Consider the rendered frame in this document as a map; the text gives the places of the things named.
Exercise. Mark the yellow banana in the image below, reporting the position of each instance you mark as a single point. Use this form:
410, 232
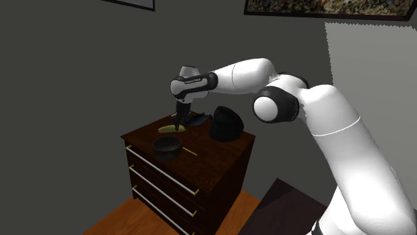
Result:
167, 129

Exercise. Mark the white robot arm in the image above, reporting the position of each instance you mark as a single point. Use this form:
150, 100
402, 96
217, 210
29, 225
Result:
342, 136

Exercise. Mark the dark blue cloth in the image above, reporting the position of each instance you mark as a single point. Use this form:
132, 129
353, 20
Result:
196, 119

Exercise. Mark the framed colourful wall picture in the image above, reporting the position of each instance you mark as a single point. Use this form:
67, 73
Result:
325, 8

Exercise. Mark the yellow pencil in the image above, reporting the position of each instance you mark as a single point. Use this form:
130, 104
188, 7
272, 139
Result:
190, 152

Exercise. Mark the dark wooden chest of drawers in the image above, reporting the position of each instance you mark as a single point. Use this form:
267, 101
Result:
208, 162

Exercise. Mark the dark brown bowl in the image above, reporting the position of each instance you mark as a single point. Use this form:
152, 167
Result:
167, 148

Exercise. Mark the dark robot stand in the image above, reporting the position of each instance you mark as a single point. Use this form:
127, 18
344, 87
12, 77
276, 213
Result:
283, 211

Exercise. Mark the black bag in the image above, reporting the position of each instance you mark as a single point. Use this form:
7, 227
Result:
225, 125

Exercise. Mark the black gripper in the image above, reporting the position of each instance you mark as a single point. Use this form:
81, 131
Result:
182, 112

